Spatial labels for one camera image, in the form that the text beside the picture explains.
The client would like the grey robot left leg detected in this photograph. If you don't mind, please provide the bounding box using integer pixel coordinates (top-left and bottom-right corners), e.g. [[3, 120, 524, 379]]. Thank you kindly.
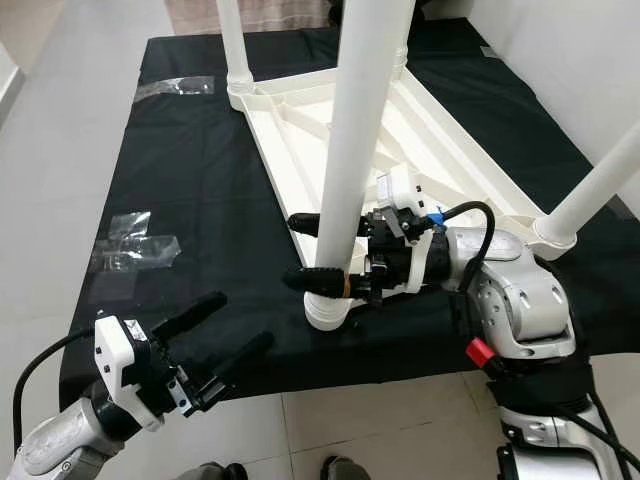
[[175, 462, 249, 480]]

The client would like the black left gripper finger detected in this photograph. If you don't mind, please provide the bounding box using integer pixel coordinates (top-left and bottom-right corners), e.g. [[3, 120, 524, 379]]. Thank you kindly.
[[195, 332, 276, 413], [150, 291, 229, 343]]

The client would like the beige striped cloth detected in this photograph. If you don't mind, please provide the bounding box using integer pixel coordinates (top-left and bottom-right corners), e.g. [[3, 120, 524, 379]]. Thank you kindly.
[[165, 0, 336, 36]]

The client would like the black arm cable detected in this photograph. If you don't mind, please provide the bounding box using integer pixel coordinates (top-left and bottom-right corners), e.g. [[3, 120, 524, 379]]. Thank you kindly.
[[12, 325, 101, 461], [420, 200, 497, 297]]

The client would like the white plastic table top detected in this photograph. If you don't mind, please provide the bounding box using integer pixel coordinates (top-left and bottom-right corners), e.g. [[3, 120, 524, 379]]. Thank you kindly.
[[228, 65, 581, 311]]

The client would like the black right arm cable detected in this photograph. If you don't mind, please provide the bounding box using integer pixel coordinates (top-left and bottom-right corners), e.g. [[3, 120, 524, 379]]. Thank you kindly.
[[420, 200, 497, 297]]

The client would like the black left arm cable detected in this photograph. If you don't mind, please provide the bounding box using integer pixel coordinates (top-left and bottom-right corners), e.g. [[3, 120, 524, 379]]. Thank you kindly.
[[12, 325, 101, 461]]

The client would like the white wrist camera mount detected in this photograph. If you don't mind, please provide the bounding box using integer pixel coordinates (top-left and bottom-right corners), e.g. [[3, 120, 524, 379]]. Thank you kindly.
[[93, 315, 157, 429], [375, 163, 447, 294]]

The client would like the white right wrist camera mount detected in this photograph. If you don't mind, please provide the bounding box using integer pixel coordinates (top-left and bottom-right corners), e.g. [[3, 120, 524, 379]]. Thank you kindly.
[[375, 163, 447, 294]]

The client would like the red connector block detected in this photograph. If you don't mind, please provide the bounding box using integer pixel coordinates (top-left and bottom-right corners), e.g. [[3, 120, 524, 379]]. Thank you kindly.
[[465, 338, 497, 369]]

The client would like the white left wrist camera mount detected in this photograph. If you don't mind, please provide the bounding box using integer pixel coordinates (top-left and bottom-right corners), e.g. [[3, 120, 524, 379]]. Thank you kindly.
[[93, 315, 157, 429]]

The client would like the grey robot right leg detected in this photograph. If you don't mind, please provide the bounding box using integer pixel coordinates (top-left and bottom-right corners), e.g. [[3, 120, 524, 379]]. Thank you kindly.
[[320, 456, 371, 480]]

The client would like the grey robot leg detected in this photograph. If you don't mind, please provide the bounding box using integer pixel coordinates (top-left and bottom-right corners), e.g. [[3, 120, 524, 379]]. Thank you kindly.
[[175, 462, 249, 480], [320, 456, 371, 480]]

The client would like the black tablecloth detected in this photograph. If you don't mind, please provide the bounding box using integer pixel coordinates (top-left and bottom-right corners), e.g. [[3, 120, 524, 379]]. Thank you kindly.
[[57, 18, 640, 411]]

